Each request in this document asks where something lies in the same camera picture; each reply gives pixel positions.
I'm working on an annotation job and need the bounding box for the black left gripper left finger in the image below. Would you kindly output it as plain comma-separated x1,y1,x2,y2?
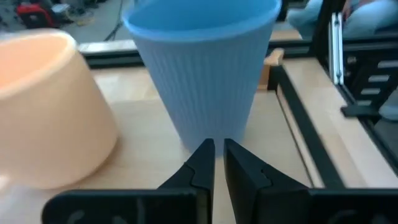
157,138,216,224

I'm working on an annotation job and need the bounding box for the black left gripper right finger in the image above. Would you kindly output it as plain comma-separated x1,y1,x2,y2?
222,138,311,224

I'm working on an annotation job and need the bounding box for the blue ribbed plastic cup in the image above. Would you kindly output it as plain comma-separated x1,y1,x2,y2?
121,0,282,157

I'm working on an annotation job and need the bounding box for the beige mug with handle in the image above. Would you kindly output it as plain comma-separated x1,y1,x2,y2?
0,28,119,190

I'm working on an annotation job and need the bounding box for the person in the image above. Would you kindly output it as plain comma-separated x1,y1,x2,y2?
286,0,398,40

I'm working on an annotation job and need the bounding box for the red bag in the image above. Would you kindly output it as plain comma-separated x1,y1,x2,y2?
15,2,56,29

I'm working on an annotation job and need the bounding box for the wooden table with black frame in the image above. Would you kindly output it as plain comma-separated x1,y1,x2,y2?
0,55,346,224

